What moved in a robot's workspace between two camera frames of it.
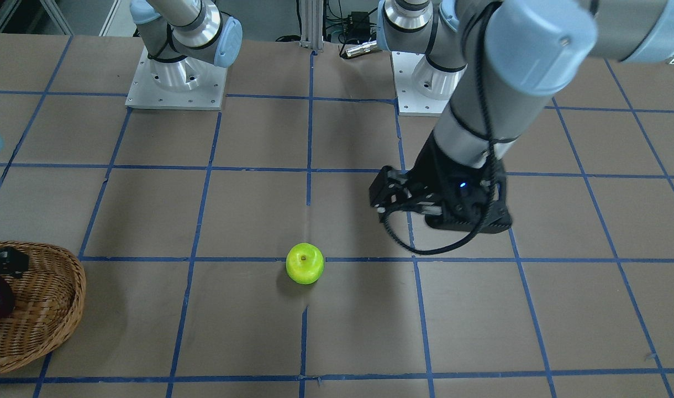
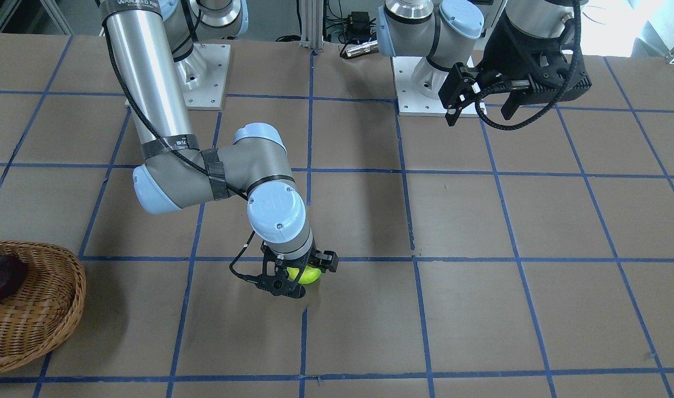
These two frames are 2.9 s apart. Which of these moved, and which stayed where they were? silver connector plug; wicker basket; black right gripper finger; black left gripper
Moved: black right gripper finger; black left gripper
Stayed: silver connector plug; wicker basket
